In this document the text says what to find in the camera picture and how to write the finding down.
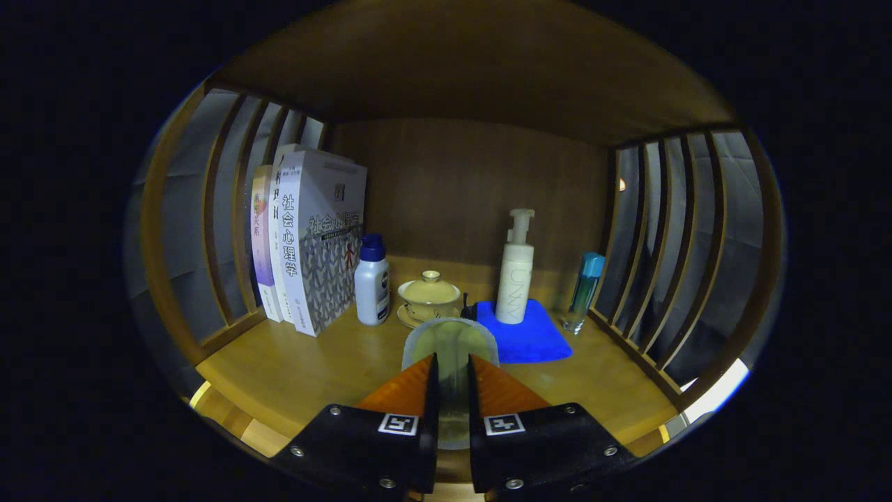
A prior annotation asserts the white bottle blue cap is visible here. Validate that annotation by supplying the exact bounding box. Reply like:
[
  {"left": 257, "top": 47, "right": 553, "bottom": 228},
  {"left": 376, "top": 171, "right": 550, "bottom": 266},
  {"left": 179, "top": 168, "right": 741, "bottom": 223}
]
[{"left": 354, "top": 233, "right": 391, "bottom": 326}]

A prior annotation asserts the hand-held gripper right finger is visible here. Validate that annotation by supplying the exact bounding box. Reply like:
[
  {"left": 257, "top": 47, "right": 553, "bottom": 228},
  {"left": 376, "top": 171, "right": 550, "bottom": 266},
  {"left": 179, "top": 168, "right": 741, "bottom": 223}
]
[{"left": 467, "top": 354, "right": 638, "bottom": 499}]

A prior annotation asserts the white patterned book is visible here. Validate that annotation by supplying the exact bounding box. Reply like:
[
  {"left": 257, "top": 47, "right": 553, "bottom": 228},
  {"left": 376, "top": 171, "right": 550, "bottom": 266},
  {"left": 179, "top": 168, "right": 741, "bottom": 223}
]
[{"left": 279, "top": 150, "right": 368, "bottom": 337}]

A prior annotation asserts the yellow lidded teacup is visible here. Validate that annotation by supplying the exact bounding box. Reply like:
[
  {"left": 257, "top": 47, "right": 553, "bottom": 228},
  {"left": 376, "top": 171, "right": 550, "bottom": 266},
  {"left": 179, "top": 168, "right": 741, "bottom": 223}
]
[{"left": 397, "top": 271, "right": 462, "bottom": 328}]

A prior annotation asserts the white grey storage unit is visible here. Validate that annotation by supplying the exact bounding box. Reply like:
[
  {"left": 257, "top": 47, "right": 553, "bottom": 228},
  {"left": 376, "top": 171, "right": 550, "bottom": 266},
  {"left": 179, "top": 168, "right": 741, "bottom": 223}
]
[{"left": 679, "top": 359, "right": 750, "bottom": 423}]

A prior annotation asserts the blue cloth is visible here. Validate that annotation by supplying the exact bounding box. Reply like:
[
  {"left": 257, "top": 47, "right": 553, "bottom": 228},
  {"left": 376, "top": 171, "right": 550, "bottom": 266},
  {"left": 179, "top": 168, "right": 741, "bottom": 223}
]
[{"left": 476, "top": 298, "right": 574, "bottom": 365}]

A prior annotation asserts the wooden cabinet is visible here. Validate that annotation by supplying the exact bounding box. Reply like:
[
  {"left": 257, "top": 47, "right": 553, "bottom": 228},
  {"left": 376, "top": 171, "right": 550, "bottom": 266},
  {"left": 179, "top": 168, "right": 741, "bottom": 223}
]
[{"left": 139, "top": 0, "right": 788, "bottom": 482}]

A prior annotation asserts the white pump bottle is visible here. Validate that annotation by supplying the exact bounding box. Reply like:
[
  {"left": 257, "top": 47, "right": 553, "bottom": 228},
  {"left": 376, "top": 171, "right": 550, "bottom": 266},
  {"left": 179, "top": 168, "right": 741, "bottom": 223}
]
[{"left": 495, "top": 208, "right": 536, "bottom": 326}]

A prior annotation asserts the teal transparent bottle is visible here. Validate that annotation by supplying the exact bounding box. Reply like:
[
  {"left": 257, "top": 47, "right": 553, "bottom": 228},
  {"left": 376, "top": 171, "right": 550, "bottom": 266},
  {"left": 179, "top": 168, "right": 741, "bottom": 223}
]
[{"left": 561, "top": 252, "right": 606, "bottom": 335}]

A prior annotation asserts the wooden countertop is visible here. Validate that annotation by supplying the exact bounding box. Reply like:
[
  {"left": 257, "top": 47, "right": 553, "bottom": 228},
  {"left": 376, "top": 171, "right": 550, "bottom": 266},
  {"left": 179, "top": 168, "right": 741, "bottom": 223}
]
[{"left": 195, "top": 254, "right": 680, "bottom": 457}]

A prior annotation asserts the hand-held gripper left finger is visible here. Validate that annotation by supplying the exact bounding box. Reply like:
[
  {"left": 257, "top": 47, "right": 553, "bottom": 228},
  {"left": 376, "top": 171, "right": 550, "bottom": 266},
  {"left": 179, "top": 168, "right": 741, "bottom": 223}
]
[{"left": 270, "top": 352, "right": 441, "bottom": 496}]

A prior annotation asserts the purple book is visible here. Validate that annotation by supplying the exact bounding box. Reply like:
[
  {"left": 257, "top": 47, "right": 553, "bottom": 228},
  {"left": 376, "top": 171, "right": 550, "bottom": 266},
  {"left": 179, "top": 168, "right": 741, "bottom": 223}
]
[{"left": 250, "top": 165, "right": 283, "bottom": 323}]

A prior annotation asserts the green grey scrub brush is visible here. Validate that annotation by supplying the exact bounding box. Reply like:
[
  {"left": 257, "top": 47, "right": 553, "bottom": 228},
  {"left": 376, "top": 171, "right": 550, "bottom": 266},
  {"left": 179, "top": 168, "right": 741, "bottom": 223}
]
[{"left": 401, "top": 317, "right": 500, "bottom": 450}]

